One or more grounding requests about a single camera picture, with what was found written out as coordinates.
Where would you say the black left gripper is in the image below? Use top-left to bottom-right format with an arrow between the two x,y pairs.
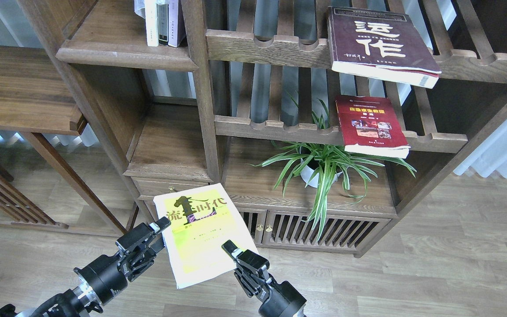
74,216 -> 171,306

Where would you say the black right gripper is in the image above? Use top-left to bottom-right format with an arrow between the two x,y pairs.
221,240 -> 306,317

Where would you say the yellow green book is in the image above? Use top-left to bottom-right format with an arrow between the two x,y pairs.
153,183 -> 257,289

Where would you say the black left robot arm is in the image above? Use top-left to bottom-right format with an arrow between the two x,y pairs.
0,217 -> 171,317

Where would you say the white plant pot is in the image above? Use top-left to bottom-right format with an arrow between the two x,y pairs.
300,158 -> 343,189

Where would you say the green spider plant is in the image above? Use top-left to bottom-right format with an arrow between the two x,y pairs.
248,91 -> 417,242

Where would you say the wooden bookshelf unit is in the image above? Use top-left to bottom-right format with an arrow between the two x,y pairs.
19,0 -> 507,257

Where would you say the red paperback book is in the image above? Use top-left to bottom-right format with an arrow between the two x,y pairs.
336,96 -> 410,159

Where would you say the lilac upright book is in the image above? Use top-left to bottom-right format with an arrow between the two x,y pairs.
168,0 -> 186,48

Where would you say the wooden side table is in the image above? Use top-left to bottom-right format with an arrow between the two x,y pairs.
0,46 -> 139,236

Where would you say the dark grey upright book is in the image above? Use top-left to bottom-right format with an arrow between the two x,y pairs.
156,0 -> 169,45

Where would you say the white upright book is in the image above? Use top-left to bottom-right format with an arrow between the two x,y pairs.
143,0 -> 159,48

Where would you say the dark maroon large book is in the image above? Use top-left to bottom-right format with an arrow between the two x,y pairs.
328,7 -> 442,88

